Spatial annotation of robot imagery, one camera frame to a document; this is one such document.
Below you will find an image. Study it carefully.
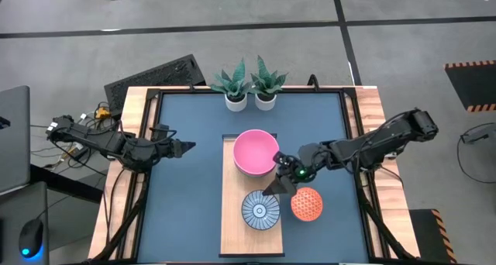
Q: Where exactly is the grey desk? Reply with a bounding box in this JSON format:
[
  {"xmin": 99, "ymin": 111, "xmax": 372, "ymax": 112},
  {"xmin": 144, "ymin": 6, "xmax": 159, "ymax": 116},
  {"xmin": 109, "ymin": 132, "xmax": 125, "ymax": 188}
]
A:
[{"xmin": 0, "ymin": 181, "xmax": 50, "ymax": 265}]

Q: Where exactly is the black support strut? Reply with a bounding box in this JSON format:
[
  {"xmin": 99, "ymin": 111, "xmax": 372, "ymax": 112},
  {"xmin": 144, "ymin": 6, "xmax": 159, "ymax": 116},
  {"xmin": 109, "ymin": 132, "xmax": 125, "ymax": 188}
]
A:
[
  {"xmin": 354, "ymin": 171, "xmax": 418, "ymax": 262},
  {"xmin": 91, "ymin": 171, "xmax": 150, "ymax": 262}
]

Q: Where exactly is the pink bowl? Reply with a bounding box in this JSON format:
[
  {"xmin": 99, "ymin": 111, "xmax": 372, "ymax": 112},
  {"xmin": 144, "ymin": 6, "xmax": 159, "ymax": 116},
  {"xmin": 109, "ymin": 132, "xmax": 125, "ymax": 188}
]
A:
[{"xmin": 232, "ymin": 129, "xmax": 281, "ymax": 176}]

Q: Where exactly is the orange bowl yellow inside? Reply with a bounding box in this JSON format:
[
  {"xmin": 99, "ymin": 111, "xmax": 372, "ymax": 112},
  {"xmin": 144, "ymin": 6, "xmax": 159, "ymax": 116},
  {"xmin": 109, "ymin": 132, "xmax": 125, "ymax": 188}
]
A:
[{"xmin": 290, "ymin": 186, "xmax": 324, "ymax": 222}]

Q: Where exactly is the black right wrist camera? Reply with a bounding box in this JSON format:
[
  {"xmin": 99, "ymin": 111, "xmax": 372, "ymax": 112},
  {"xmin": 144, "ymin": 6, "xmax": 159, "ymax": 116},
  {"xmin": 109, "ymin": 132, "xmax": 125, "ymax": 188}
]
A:
[{"xmin": 294, "ymin": 164, "xmax": 315, "ymax": 181}]

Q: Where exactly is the blue white patterned bowl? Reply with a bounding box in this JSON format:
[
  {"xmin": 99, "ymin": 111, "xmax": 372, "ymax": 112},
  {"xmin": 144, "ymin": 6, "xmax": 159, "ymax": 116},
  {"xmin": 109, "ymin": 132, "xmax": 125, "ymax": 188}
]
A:
[{"xmin": 241, "ymin": 190, "xmax": 281, "ymax": 231}]

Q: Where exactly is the grey floor device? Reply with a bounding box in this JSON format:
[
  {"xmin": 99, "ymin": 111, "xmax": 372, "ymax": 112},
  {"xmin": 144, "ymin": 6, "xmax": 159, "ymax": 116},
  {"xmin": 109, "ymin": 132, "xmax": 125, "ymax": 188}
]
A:
[{"xmin": 460, "ymin": 132, "xmax": 491, "ymax": 144}]

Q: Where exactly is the black floor cable loop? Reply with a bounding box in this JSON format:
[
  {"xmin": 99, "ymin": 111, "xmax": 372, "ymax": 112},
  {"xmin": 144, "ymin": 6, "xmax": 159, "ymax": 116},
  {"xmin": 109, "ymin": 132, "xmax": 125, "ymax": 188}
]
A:
[{"xmin": 456, "ymin": 122, "xmax": 496, "ymax": 184}]

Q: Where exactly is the grey laptop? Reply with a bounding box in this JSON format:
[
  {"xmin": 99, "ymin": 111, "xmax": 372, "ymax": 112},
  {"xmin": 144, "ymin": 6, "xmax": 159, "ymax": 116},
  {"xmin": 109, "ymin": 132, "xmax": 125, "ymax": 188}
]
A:
[{"xmin": 0, "ymin": 85, "xmax": 31, "ymax": 194}]

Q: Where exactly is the black hazard-striped floor mat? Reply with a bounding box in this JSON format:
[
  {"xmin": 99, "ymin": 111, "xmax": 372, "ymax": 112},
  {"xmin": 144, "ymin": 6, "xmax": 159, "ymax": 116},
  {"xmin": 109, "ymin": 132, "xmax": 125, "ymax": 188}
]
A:
[
  {"xmin": 408, "ymin": 208, "xmax": 458, "ymax": 264},
  {"xmin": 444, "ymin": 60, "xmax": 496, "ymax": 113}
]

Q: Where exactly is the black perforated panel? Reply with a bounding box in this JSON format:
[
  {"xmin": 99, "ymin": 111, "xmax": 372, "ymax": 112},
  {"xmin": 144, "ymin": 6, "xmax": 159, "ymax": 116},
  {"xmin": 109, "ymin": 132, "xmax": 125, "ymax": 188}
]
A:
[{"xmin": 103, "ymin": 54, "xmax": 208, "ymax": 117}]

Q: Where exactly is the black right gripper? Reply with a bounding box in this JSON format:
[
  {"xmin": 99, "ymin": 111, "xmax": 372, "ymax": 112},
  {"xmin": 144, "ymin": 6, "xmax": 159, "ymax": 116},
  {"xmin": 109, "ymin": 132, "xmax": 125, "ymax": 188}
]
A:
[{"xmin": 262, "ymin": 151, "xmax": 302, "ymax": 197}]

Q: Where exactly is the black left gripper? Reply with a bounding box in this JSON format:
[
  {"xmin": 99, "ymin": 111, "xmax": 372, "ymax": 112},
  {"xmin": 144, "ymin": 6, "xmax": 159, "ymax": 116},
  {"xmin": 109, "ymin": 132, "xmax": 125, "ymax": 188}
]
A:
[{"xmin": 149, "ymin": 139, "xmax": 197, "ymax": 165}]

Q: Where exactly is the blue table mat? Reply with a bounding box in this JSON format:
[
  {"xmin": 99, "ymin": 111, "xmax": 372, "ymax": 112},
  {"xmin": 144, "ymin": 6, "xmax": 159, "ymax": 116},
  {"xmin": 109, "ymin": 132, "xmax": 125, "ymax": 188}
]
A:
[{"xmin": 137, "ymin": 92, "xmax": 369, "ymax": 263}]

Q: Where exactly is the black computer mouse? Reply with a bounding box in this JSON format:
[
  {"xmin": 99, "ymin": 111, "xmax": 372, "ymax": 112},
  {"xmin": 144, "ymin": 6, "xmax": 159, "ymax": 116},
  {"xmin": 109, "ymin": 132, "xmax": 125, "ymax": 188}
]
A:
[{"xmin": 18, "ymin": 218, "xmax": 45, "ymax": 259}]

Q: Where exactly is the snake plant white pot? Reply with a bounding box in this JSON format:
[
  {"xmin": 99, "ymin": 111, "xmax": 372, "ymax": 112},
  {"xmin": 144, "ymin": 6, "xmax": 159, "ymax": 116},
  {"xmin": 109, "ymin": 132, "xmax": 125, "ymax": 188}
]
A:
[
  {"xmin": 208, "ymin": 58, "xmax": 253, "ymax": 112},
  {"xmin": 250, "ymin": 55, "xmax": 289, "ymax": 112}
]

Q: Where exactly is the black table frame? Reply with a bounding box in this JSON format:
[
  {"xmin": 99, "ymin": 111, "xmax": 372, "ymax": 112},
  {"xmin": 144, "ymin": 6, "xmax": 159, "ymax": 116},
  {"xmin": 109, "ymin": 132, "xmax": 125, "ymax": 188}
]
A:
[{"xmin": 131, "ymin": 87, "xmax": 373, "ymax": 264}]

